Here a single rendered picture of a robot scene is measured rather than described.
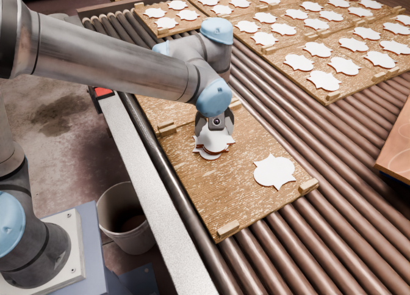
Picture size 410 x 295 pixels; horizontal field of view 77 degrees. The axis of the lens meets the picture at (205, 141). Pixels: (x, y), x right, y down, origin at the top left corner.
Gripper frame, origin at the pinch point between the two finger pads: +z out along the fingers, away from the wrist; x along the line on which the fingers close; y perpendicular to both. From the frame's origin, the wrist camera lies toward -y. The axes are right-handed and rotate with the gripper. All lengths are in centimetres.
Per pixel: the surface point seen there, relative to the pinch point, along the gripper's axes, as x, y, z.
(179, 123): 11.6, 10.4, 3.6
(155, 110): 20.4, 17.9, 3.6
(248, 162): -10.3, -8.5, 3.6
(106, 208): 57, 14, 70
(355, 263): -31, -39, 5
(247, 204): -7.5, -22.8, 3.7
